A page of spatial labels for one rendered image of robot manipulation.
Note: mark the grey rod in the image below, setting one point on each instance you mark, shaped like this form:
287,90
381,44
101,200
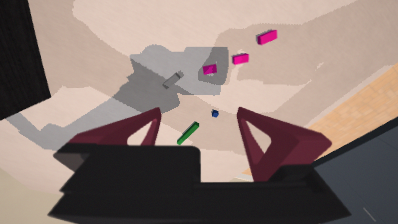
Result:
171,81

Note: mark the magenta rod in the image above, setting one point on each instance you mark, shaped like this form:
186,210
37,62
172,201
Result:
209,69
267,37
243,58

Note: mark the green rod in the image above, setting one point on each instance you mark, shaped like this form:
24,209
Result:
188,133

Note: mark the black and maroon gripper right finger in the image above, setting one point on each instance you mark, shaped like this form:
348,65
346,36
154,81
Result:
290,144

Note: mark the small blue cube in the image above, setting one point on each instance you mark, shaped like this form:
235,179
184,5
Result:
215,113

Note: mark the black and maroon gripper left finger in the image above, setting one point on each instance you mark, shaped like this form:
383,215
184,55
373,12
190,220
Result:
117,133

